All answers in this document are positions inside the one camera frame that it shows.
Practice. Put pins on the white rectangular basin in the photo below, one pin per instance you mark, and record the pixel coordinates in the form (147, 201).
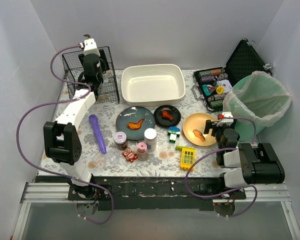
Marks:
(153, 85)

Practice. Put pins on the black small plate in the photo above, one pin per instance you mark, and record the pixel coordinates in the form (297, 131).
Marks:
(165, 123)

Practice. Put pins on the black poker chip case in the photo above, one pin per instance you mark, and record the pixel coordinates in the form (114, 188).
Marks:
(243, 61)

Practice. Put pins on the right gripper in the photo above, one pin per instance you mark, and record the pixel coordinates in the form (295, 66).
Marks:
(212, 126)

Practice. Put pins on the blue ceramic plate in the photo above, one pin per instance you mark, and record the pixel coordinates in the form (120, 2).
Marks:
(133, 121)

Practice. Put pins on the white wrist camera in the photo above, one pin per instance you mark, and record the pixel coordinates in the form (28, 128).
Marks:
(89, 46)
(225, 115)

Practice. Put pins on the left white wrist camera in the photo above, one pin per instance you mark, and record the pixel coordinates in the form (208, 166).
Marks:
(89, 46)

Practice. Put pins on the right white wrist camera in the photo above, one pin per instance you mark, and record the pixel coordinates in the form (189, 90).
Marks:
(225, 115)

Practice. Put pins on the black wire rack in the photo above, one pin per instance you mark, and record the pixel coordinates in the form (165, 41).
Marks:
(73, 69)

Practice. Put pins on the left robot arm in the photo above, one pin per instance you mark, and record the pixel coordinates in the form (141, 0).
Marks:
(61, 140)

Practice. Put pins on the red owl toy block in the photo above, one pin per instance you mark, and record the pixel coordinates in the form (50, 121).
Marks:
(129, 155)

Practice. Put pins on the yellow bear plate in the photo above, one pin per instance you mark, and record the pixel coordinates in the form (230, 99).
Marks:
(197, 121)

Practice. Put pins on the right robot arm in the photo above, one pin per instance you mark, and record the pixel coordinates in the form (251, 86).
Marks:
(252, 163)

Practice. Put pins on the pink lid spice jar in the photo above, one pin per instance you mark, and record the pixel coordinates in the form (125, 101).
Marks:
(142, 152)

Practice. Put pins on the yellow window toy block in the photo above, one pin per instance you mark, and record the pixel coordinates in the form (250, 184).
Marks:
(188, 155)

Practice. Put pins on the red drumstick toy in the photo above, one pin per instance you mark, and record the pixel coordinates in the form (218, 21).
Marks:
(166, 115)

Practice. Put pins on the fried chicken wing toy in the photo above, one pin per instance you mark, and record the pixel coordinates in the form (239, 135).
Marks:
(135, 125)

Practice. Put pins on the salmon slice toy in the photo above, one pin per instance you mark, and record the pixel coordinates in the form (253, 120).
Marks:
(198, 135)

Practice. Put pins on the green blue toy block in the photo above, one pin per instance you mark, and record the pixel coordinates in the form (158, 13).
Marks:
(173, 133)

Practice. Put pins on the silver lid spice jar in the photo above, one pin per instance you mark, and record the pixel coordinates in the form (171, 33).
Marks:
(150, 139)

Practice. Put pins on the brown spice jar white lid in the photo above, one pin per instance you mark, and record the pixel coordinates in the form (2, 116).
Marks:
(120, 139)

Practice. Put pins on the green trash bin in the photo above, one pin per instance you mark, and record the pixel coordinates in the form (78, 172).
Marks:
(257, 110)

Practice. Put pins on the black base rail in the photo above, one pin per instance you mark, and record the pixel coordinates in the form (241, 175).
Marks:
(150, 193)

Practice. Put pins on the clear bin liner bag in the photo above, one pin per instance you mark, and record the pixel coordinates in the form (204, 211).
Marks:
(260, 97)

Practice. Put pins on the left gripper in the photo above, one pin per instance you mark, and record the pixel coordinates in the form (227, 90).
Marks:
(103, 60)

